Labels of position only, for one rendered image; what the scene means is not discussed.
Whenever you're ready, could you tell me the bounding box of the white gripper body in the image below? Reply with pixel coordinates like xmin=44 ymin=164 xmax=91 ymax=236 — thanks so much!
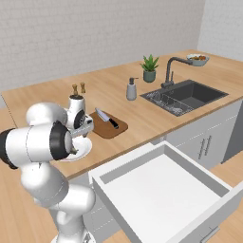
xmin=69 ymin=121 xmax=95 ymax=140

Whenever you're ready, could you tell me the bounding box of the white round plate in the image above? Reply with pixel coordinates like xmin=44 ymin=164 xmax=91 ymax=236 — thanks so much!
xmin=60 ymin=136 xmax=94 ymax=163

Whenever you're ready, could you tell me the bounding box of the brown wooden cutting board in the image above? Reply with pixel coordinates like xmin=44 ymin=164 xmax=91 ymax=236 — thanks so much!
xmin=88 ymin=110 xmax=129 ymax=140

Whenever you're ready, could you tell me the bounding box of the open white drawer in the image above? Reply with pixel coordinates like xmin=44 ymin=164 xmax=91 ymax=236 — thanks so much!
xmin=87 ymin=140 xmax=243 ymax=243

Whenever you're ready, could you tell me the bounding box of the grey soap dispenser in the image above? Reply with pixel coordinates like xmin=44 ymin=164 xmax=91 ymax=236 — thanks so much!
xmin=125 ymin=77 xmax=140 ymax=102

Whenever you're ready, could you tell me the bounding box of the green potted plant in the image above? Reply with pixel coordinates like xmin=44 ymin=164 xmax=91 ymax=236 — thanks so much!
xmin=140 ymin=53 xmax=160 ymax=84

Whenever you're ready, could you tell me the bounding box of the dark grey tap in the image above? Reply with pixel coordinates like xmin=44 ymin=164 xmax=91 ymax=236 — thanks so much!
xmin=159 ymin=56 xmax=195 ymax=90

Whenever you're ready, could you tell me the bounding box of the grey cupboard door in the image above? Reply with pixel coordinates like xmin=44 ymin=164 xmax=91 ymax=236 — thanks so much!
xmin=165 ymin=121 xmax=207 ymax=169
xmin=203 ymin=101 xmax=243 ymax=170

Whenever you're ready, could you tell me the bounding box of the dark grey sink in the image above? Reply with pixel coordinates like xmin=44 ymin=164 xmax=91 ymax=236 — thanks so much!
xmin=140 ymin=79 xmax=230 ymax=118

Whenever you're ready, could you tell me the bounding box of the grey bowl with food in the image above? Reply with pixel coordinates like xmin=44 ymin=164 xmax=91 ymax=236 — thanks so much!
xmin=185 ymin=53 xmax=211 ymax=67

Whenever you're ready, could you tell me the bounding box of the black-handled kitchen knife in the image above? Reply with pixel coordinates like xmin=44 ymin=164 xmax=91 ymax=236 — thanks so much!
xmin=94 ymin=107 xmax=121 ymax=130

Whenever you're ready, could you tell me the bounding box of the wire dish rack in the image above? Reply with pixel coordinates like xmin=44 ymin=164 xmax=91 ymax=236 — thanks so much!
xmin=145 ymin=90 xmax=185 ymax=116

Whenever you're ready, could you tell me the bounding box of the silver cupboard door handle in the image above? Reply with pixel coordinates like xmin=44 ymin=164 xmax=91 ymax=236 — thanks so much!
xmin=204 ymin=135 xmax=213 ymax=157
xmin=197 ymin=139 xmax=206 ymax=160

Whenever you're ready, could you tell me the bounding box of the silver drawer handle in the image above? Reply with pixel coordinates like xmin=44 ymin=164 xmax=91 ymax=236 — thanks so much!
xmin=199 ymin=225 xmax=221 ymax=243

